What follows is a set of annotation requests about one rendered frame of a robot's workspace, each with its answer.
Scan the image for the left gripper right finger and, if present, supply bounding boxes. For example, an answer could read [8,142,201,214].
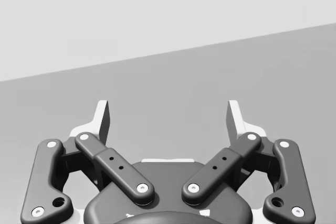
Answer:
[181,100,317,224]

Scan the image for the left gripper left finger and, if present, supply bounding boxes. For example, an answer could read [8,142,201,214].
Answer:
[20,100,155,223]

